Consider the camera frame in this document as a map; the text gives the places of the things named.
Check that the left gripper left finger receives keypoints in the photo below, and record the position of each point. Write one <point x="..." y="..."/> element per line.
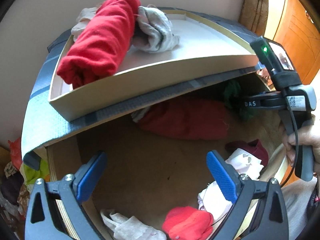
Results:
<point x="88" y="175"/>

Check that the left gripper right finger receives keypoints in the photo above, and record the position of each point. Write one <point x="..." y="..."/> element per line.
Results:
<point x="224" y="174"/>

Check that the light pink white underwear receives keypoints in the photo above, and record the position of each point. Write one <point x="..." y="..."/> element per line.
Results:
<point x="219" y="196"/>

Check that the maroon underwear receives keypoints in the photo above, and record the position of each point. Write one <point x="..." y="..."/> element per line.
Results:
<point x="254" y="147"/>

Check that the cream dotted underwear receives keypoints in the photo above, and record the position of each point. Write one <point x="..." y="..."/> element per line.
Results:
<point x="129" y="228"/>

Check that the green underwear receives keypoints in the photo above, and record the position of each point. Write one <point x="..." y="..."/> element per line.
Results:
<point x="233" y="100"/>

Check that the bright red sock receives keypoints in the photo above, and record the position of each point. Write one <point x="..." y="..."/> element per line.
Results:
<point x="188" y="223"/>

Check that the dark red garment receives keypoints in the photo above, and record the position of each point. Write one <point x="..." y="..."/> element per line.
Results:
<point x="184" y="118"/>

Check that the bright red garment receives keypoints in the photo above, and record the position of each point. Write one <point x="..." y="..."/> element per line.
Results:
<point x="100" y="49"/>

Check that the grey white printed underwear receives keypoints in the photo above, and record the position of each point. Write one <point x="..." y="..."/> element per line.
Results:
<point x="153" y="31"/>

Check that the pale pink dotted garment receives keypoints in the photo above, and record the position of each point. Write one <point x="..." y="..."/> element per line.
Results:
<point x="82" y="20"/>

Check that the wooden drawer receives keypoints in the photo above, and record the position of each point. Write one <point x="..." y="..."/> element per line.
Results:
<point x="146" y="174"/>

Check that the person's right hand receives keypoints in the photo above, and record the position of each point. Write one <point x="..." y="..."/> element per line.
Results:
<point x="308" y="135"/>

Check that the grey trouser leg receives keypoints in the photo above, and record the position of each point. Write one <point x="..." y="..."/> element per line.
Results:
<point x="296" y="197"/>

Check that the blue plaid table cloth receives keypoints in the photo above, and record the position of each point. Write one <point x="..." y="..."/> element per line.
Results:
<point x="43" y="125"/>

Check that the colourful clothes pile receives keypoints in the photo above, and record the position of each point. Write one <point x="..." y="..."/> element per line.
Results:
<point x="17" y="180"/>

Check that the beige lace curtain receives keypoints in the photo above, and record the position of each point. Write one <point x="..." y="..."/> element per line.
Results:
<point x="254" y="15"/>

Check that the shallow cream cardboard tray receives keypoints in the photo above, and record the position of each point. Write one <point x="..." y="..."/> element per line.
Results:
<point x="205" y="48"/>

